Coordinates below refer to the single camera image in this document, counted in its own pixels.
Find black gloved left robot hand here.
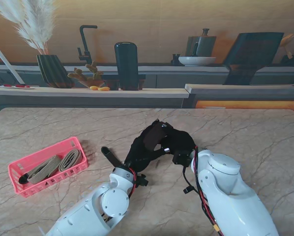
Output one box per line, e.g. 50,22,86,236
123,119,166,173

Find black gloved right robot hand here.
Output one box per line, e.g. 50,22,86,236
158,121,197,159

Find black leather belt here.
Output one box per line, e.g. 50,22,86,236
101,122,169,171

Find long beige woven belt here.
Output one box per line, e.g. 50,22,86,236
18,155,62,185

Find pink plastic storage basket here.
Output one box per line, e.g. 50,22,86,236
8,137,88,198

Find grey counter with orange light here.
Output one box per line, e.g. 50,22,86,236
184,83,294,109

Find grey back cabinet counter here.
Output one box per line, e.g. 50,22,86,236
0,62,294,89

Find white shallow bowl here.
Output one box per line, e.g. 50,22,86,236
178,56,217,67

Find cactus plant in bowl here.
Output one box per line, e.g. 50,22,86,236
67,60,105,88

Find grey jug with lid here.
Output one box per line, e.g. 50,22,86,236
185,28,217,58

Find dark slanted board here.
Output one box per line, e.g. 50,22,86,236
222,31,285,86

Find dark ribbed vase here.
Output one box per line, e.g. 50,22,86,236
36,54,74,89

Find black kitchen faucet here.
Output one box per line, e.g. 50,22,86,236
77,25,98,65

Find plate with red slices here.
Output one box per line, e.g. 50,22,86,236
0,84,36,89

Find yellow wooden utensil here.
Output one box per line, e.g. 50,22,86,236
279,33,294,59

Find white leaning slat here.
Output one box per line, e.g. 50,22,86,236
0,50,26,85

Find white pampas grass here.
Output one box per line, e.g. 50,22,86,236
0,0,57,55

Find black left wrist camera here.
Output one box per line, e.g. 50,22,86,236
136,173,149,187

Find left arm red black cables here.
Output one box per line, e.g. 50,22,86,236
101,168,138,222

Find arm red black cables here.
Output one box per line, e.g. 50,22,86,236
101,168,138,222
182,146,224,233

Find right arm red black cables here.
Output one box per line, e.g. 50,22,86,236
182,146,224,233

